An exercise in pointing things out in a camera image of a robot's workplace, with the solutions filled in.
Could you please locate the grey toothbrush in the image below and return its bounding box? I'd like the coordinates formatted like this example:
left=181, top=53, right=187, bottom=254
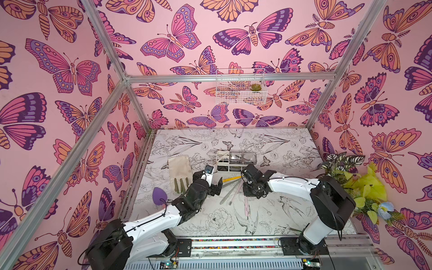
left=219, top=182, right=241, bottom=205

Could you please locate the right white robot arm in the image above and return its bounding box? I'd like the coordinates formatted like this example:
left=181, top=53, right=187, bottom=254
left=241, top=164, right=356, bottom=255

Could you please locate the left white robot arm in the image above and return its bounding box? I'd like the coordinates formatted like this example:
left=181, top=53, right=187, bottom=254
left=78, top=166, right=223, bottom=270

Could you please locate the yellow toothbrush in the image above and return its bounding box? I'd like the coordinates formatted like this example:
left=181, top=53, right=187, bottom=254
left=222, top=176, right=241, bottom=183

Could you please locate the cream toothbrush holder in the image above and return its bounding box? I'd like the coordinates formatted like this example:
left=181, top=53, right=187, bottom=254
left=216, top=151, right=257, bottom=172

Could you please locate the beige gardening glove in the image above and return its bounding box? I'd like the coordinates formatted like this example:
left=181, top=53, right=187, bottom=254
left=168, top=155, right=192, bottom=194

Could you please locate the purple egg-shaped sponge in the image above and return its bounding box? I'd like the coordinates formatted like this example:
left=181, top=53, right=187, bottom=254
left=152, top=187, right=168, bottom=206

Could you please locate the small green succulent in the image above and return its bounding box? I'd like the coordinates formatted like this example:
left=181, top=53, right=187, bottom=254
left=250, top=83, right=262, bottom=92

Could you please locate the artificial plant bouquet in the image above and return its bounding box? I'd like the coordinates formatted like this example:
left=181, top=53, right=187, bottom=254
left=317, top=153, right=405, bottom=226

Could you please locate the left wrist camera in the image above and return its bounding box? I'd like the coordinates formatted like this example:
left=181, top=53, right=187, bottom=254
left=204, top=165, right=214, bottom=175

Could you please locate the white wire basket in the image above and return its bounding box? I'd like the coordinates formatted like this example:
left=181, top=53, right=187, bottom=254
left=214, top=69, right=268, bottom=106

